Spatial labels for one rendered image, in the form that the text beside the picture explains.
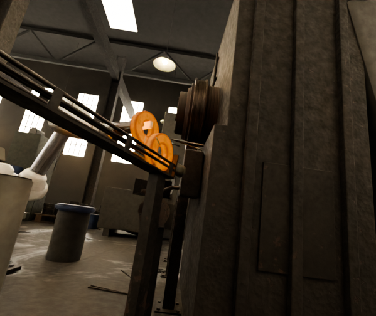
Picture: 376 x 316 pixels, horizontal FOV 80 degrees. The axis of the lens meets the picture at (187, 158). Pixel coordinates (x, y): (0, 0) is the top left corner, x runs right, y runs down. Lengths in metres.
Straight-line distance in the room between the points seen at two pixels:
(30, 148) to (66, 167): 8.03
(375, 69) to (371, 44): 0.14
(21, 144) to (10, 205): 4.04
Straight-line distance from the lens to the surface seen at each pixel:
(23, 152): 4.80
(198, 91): 1.35
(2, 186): 0.84
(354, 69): 1.42
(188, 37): 10.67
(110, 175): 11.92
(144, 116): 1.02
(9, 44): 4.46
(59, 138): 1.79
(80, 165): 12.48
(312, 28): 1.45
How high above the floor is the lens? 0.48
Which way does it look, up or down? 14 degrees up
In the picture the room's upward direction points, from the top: 8 degrees clockwise
